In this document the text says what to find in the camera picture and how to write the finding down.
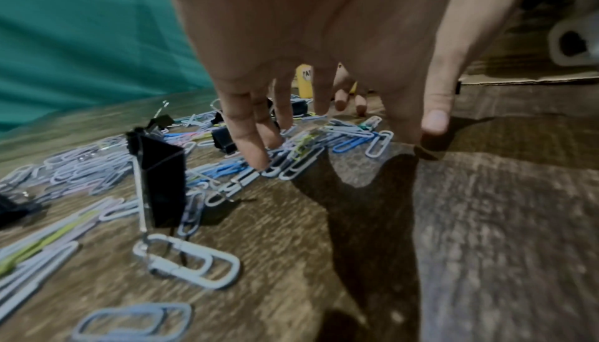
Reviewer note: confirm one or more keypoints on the pile of coloured paper clips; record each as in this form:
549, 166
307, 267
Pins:
84, 174

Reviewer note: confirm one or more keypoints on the yellow box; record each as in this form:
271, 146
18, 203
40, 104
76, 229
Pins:
304, 81

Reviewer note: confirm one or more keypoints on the person's right hand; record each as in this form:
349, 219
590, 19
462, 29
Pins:
347, 91

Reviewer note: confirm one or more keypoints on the small black binder clip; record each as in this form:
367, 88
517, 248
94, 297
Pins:
299, 106
223, 141
14, 209
158, 121

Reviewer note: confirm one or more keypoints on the large black binder clip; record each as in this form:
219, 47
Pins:
161, 181

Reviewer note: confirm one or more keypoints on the brown cardboard sheet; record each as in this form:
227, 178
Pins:
529, 76

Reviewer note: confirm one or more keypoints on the teal fabric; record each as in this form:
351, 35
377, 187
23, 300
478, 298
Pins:
84, 29

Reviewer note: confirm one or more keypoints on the white plastic object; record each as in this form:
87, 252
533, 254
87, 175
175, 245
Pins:
575, 26

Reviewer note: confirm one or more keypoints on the person's left hand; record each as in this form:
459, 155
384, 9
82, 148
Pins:
327, 18

